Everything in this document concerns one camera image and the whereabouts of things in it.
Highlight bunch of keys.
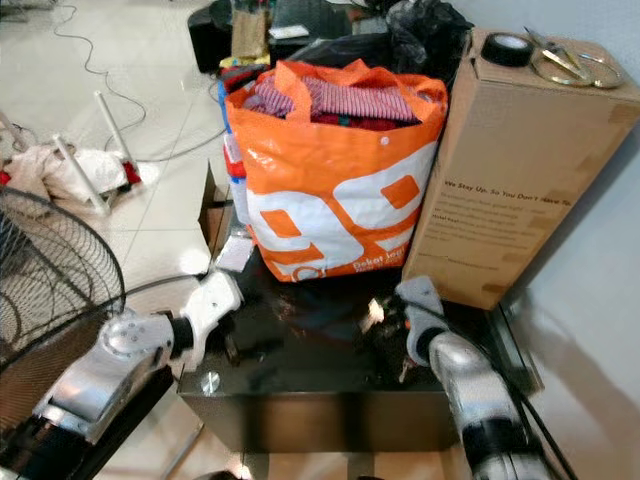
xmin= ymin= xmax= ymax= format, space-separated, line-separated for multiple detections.
xmin=394 ymin=358 xmax=417 ymax=386

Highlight white paper tag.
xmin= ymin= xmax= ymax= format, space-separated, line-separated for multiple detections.
xmin=214 ymin=234 xmax=255 ymax=274

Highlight black glass table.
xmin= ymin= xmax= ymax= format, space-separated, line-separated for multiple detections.
xmin=174 ymin=238 xmax=548 ymax=457

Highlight small open cardboard box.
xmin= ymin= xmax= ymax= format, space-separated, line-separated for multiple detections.
xmin=199 ymin=164 xmax=234 ymax=272

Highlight orange and white shopping bag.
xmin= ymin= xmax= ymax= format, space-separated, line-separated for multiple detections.
xmin=224 ymin=58 xmax=450 ymax=285

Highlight tall brown cardboard box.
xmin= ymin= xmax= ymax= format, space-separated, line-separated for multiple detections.
xmin=401 ymin=28 xmax=627 ymax=312

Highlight black standing fan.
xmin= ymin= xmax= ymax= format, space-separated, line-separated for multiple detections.
xmin=0 ymin=184 xmax=128 ymax=446

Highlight striped clothes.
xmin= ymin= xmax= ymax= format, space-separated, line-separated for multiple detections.
xmin=244 ymin=76 xmax=421 ymax=132

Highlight blue bag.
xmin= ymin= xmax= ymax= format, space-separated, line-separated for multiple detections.
xmin=214 ymin=80 xmax=247 ymax=153

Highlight white pipe with red end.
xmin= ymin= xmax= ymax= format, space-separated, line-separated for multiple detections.
xmin=94 ymin=91 xmax=143 ymax=188

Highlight white crumpled cloth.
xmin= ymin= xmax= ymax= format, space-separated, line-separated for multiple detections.
xmin=5 ymin=144 xmax=128 ymax=207

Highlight colourful folded clothes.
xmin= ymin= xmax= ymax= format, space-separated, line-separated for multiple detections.
xmin=217 ymin=60 xmax=267 ymax=97

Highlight black tape roll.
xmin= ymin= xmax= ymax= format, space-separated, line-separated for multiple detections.
xmin=479 ymin=31 xmax=537 ymax=69

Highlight black plastic rubbish bag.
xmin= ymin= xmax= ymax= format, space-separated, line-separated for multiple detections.
xmin=292 ymin=0 xmax=473 ymax=83

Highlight gold scissors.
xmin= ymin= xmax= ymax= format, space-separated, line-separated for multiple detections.
xmin=522 ymin=26 xmax=627 ymax=90

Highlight brown paper bag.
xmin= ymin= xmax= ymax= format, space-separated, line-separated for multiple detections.
xmin=231 ymin=9 xmax=270 ymax=62

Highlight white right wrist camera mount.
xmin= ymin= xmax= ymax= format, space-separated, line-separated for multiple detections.
xmin=395 ymin=276 xmax=447 ymax=367

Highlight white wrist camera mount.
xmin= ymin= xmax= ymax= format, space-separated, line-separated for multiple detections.
xmin=395 ymin=276 xmax=447 ymax=367
xmin=180 ymin=270 xmax=247 ymax=371

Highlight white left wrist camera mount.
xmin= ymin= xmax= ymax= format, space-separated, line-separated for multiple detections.
xmin=180 ymin=270 xmax=247 ymax=371

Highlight grey floor cable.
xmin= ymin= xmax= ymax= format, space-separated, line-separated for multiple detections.
xmin=50 ymin=0 xmax=213 ymax=163

